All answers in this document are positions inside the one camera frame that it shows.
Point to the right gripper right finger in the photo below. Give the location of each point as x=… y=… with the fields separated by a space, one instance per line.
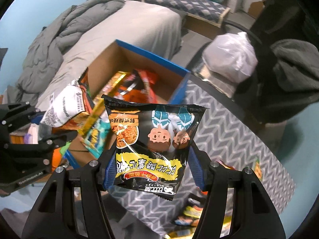
x=199 y=162

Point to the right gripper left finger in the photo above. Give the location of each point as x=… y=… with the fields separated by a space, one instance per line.
x=107 y=169

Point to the black noodle snack bag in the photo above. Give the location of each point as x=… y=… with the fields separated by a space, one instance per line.
x=152 y=144

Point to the white orange snack bag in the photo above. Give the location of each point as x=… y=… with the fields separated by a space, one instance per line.
x=71 y=108

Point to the teal yellow snack bag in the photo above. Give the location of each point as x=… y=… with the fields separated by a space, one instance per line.
x=95 y=130

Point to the grey chevron ottoman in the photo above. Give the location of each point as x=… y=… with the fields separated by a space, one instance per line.
x=224 y=137

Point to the orange snack bag in box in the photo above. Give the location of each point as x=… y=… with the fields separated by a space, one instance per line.
x=135 y=87

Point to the blue cardboard box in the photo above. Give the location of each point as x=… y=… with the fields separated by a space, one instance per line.
x=121 y=56

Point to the white plastic bag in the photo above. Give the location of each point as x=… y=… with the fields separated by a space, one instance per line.
x=232 y=56

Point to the grey rumpled duvet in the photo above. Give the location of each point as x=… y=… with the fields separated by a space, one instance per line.
x=45 y=54

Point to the grey bed mattress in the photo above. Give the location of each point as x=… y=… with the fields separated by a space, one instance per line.
x=151 y=27

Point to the checkered bench cushion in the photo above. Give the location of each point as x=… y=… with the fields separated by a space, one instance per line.
x=206 y=10

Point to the black office chair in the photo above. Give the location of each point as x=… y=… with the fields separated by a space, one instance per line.
x=285 y=81

